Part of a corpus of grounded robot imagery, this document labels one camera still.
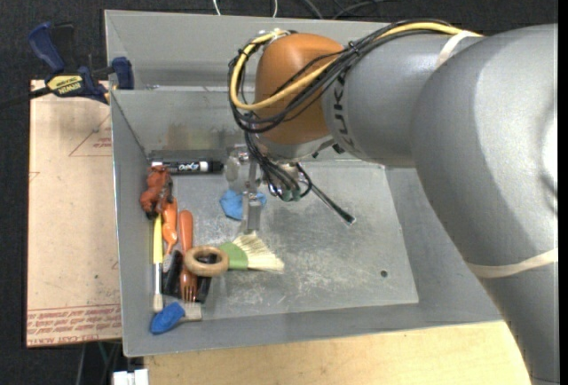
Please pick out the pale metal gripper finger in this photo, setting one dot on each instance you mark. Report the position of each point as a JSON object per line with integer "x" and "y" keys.
{"x": 254, "y": 214}
{"x": 243, "y": 208}

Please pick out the blue crumpled lump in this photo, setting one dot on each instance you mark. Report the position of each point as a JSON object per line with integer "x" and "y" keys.
{"x": 231, "y": 205}

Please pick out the green brush with pale bristles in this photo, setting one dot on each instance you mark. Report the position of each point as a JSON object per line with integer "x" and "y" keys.
{"x": 250, "y": 252}

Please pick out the black marker pen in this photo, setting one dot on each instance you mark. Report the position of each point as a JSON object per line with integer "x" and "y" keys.
{"x": 186, "y": 167}

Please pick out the orange plastic fork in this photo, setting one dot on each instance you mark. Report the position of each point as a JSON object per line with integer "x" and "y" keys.
{"x": 186, "y": 237}

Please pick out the orange plastic spoon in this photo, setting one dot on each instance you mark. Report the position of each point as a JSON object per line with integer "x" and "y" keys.
{"x": 169, "y": 225}

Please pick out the red-brown toy animal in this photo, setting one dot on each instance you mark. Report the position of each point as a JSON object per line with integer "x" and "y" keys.
{"x": 155, "y": 190}

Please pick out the grey metal bin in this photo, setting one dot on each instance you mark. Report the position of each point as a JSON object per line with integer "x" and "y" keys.
{"x": 337, "y": 250}

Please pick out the black flat block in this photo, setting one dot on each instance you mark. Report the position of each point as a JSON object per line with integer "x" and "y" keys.
{"x": 172, "y": 274}

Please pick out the brown cardboard board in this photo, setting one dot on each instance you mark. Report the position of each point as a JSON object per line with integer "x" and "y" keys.
{"x": 71, "y": 219}

